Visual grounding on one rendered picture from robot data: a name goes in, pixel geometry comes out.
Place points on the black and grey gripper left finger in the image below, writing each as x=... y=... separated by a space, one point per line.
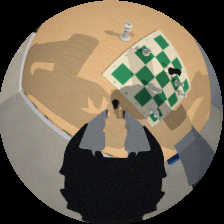
x=86 y=141

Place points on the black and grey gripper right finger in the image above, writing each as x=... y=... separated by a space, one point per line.
x=140 y=140

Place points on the green and white chessboard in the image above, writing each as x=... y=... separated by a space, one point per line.
x=132 y=73

